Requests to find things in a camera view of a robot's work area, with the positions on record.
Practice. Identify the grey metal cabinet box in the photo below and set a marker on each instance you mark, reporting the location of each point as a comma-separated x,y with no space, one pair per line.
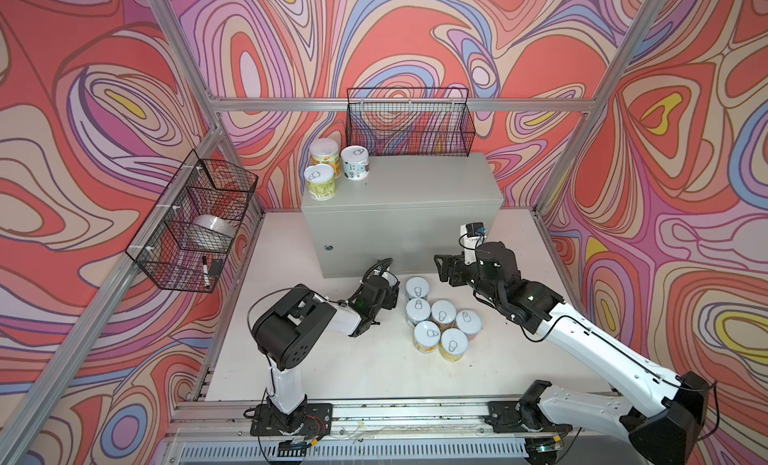
409,208

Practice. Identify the aluminium front rail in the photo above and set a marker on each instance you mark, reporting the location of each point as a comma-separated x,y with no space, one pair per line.
355,419

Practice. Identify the red label can right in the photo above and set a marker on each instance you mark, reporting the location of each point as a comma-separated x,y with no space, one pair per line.
469,322

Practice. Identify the yellow label can front-right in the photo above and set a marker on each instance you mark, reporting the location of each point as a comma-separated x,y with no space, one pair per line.
453,344

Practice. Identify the black wire basket left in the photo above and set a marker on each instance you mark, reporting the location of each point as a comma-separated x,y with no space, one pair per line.
169,253

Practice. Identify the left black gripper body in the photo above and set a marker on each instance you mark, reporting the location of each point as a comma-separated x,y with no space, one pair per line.
389,300

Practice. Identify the black wire basket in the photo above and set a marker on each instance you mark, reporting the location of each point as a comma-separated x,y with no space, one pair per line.
169,253
410,121

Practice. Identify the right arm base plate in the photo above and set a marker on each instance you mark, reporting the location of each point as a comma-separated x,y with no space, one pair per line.
517,417

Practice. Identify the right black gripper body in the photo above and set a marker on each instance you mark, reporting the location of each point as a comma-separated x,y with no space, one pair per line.
461,274

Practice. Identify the silver tape roll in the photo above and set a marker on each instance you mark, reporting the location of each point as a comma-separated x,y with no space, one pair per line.
216,224

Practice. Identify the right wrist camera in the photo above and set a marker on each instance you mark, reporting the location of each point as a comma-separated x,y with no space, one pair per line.
471,236

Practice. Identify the yellow label can front-left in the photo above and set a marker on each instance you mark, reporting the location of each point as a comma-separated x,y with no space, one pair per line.
426,336

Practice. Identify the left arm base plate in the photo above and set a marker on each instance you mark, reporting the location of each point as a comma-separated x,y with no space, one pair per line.
291,420

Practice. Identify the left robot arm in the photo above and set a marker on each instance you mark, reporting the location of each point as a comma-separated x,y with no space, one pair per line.
289,329

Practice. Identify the yellow orange label can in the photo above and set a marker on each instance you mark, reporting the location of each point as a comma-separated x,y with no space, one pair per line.
326,151

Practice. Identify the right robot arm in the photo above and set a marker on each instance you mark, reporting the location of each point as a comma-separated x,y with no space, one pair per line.
659,412

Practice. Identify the black wire basket back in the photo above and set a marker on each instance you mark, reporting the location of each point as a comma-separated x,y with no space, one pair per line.
410,121

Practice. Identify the teal label can back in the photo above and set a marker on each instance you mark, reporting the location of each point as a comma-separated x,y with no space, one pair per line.
417,287

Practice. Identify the green label can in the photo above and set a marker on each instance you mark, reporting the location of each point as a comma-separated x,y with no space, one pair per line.
320,181

